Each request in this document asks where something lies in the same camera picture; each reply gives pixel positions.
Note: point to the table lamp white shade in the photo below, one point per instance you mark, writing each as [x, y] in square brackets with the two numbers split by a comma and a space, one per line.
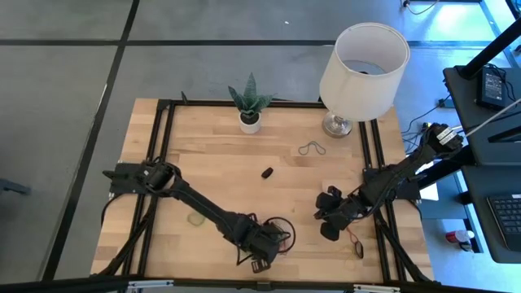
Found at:
[358, 89]

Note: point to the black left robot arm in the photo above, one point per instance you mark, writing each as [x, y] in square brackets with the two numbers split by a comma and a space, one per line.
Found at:
[203, 207]

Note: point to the black power plug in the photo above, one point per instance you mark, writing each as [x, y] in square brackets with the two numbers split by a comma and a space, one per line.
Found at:
[445, 103]

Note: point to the blue rubber band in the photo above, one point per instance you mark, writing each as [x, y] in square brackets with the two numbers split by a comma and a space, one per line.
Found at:
[312, 143]

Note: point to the red white can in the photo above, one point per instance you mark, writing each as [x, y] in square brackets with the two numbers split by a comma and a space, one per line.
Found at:
[458, 236]

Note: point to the green rubber band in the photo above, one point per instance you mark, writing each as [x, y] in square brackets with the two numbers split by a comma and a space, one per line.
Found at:
[196, 219]

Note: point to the black keyboard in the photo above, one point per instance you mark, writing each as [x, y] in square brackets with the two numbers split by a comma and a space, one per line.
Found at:
[509, 219]

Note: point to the white paper sheet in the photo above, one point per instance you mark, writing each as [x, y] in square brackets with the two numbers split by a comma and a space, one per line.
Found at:
[429, 193]

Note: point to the black stand pole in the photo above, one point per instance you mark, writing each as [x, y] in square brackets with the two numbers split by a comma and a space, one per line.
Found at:
[488, 51]

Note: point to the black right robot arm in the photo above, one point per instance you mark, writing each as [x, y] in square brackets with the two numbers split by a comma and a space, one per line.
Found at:
[399, 173]

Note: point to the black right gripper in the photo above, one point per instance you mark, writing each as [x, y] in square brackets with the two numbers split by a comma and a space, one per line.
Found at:
[346, 209]

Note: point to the small potted green plant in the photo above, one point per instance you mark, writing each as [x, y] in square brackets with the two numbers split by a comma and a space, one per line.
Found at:
[249, 122]

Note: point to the black power adapter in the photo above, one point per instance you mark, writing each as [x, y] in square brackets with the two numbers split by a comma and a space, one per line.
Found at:
[491, 87]

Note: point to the red rubber band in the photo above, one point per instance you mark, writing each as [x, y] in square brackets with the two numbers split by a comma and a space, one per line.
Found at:
[287, 244]
[353, 236]

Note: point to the black desk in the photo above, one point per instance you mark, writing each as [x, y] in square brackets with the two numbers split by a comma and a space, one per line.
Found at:
[476, 134]

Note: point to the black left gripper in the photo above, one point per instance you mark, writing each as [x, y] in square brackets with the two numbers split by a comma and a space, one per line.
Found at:
[254, 238]

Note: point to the clear plastic bin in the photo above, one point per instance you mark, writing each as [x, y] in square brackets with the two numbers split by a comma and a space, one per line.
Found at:
[285, 256]

